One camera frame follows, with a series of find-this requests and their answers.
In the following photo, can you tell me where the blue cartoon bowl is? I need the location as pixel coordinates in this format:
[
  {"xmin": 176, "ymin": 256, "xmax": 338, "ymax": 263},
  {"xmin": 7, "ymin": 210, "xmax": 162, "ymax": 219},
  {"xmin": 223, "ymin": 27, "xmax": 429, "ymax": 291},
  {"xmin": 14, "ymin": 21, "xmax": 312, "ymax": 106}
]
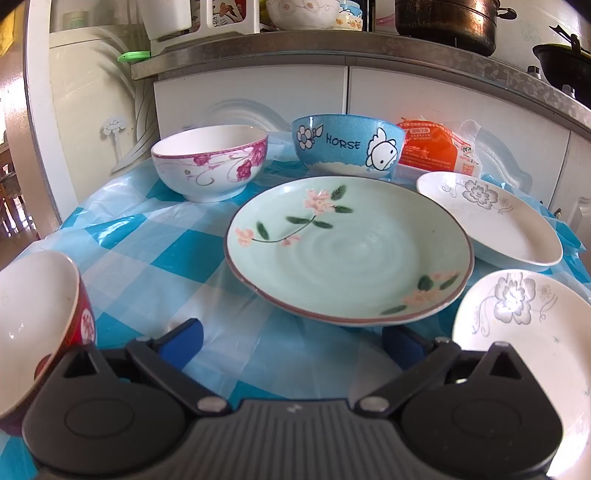
[{"xmin": 291, "ymin": 114, "xmax": 407, "ymax": 182}]

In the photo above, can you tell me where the white utensil holder cup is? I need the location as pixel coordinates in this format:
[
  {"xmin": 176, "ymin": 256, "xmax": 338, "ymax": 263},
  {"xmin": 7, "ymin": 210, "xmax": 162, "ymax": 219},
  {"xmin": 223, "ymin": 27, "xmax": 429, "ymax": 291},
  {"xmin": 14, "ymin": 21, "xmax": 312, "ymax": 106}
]
[{"xmin": 139, "ymin": 0, "xmax": 192, "ymax": 41}]

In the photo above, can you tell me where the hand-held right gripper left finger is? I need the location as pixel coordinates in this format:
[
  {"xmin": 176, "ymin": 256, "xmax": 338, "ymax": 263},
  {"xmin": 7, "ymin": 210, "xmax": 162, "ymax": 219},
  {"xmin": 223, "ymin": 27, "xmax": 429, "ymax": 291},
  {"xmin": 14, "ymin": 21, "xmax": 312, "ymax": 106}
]
[{"xmin": 60, "ymin": 318, "xmax": 232, "ymax": 416}]

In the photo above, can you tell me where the white floral bowl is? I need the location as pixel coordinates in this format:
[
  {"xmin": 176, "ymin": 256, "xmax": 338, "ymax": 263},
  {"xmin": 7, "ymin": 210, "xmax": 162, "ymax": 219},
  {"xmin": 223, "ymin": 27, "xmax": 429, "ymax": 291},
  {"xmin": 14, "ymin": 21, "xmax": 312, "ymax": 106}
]
[{"xmin": 265, "ymin": 0, "xmax": 342, "ymax": 31}]

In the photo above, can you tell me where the orange and white packet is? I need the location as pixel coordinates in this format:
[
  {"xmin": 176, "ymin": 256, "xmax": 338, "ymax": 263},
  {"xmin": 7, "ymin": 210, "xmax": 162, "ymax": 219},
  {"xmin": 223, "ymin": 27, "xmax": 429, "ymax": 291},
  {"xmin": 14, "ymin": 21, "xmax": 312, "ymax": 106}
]
[{"xmin": 394, "ymin": 117, "xmax": 483, "ymax": 182}]

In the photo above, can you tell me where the wooden chair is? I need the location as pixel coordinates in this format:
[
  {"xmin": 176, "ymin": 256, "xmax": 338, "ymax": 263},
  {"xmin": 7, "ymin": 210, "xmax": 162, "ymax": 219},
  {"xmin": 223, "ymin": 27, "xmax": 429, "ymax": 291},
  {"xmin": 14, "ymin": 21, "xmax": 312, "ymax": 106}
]
[{"xmin": 0, "ymin": 157, "xmax": 33, "ymax": 238}]

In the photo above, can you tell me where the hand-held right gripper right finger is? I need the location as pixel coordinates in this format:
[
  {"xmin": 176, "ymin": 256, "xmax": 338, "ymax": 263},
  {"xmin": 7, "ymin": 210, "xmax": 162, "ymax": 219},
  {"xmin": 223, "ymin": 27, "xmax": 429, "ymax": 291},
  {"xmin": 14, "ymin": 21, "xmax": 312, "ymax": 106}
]
[{"xmin": 353, "ymin": 325, "xmax": 532, "ymax": 416}]

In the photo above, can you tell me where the white plastic counter rack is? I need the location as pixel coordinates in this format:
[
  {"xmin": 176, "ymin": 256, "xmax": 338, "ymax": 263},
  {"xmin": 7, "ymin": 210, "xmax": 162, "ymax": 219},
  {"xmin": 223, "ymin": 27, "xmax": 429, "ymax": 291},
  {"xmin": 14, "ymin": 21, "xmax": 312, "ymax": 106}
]
[{"xmin": 150, "ymin": 0, "xmax": 262, "ymax": 56}]

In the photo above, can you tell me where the white bowl with pink flowers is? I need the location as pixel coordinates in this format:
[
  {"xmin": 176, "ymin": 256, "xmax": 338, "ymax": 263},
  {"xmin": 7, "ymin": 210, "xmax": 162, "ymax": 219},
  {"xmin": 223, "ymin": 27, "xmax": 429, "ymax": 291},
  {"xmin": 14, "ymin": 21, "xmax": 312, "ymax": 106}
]
[{"xmin": 151, "ymin": 124, "xmax": 269, "ymax": 204}]

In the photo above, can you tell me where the white cabinet door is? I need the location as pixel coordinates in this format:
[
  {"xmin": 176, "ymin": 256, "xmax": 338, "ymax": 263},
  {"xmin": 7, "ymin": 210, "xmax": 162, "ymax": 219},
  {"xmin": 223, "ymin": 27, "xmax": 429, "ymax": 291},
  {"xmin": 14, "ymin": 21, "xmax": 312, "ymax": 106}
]
[
  {"xmin": 154, "ymin": 65, "xmax": 349, "ymax": 139},
  {"xmin": 549, "ymin": 131, "xmax": 591, "ymax": 232},
  {"xmin": 348, "ymin": 67, "xmax": 571, "ymax": 195}
]

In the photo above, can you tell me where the red bowl with white inside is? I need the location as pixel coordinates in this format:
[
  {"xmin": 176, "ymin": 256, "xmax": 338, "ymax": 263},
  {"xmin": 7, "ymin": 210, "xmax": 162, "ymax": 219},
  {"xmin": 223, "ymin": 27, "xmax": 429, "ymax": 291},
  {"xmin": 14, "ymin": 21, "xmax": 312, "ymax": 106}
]
[{"xmin": 0, "ymin": 250, "xmax": 98, "ymax": 437}]

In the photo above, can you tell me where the green floral plate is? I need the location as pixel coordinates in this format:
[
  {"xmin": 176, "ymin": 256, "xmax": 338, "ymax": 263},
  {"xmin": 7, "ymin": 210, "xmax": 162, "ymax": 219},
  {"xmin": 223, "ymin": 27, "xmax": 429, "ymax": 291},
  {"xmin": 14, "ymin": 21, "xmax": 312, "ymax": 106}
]
[{"xmin": 224, "ymin": 176, "xmax": 475, "ymax": 328}]

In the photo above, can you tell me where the red white seasoning packet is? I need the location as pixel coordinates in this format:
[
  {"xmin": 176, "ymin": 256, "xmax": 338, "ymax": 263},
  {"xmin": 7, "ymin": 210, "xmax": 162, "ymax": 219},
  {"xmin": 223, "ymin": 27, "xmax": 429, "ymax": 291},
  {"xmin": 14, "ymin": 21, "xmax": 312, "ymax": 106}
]
[{"xmin": 212, "ymin": 0, "xmax": 234, "ymax": 28}]

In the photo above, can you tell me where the dark metal stock pot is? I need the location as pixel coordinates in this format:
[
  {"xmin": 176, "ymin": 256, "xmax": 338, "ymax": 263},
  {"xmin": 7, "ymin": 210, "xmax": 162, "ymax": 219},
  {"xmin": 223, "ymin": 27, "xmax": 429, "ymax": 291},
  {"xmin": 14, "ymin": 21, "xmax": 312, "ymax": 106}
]
[{"xmin": 394, "ymin": 0, "xmax": 518, "ymax": 57}]

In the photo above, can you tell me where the black wok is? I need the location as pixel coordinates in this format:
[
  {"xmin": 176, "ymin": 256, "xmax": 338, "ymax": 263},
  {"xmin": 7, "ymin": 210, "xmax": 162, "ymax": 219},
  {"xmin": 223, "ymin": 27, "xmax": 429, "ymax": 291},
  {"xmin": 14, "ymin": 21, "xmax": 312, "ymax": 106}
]
[{"xmin": 532, "ymin": 25, "xmax": 591, "ymax": 93}]

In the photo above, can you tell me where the blue checkered plastic tablecloth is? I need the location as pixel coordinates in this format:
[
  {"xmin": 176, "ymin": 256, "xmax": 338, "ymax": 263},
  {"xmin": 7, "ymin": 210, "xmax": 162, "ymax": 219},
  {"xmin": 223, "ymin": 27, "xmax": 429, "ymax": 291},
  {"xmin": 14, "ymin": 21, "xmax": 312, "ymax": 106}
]
[{"xmin": 0, "ymin": 130, "xmax": 591, "ymax": 480}]

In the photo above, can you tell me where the steel-edged kitchen countertop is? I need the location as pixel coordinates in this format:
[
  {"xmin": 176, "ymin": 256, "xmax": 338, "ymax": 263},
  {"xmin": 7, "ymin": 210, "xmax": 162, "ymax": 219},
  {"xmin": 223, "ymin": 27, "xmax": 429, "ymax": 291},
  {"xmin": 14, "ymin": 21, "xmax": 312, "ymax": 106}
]
[{"xmin": 130, "ymin": 30, "xmax": 591, "ymax": 134}]

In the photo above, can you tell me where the white plate with grey flower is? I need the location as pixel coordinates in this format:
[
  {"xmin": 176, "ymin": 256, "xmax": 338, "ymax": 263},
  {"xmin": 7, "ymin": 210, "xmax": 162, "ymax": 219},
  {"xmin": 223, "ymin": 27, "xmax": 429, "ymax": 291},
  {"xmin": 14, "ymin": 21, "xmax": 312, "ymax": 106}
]
[
  {"xmin": 416, "ymin": 171, "xmax": 564, "ymax": 272},
  {"xmin": 451, "ymin": 270, "xmax": 591, "ymax": 462}
]

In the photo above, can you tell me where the small blue patterned container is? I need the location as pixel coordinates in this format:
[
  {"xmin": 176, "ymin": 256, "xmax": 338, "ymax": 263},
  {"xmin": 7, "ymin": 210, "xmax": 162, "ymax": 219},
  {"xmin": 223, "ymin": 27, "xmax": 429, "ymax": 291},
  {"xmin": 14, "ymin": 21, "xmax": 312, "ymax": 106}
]
[{"xmin": 335, "ymin": 0, "xmax": 363, "ymax": 31}]

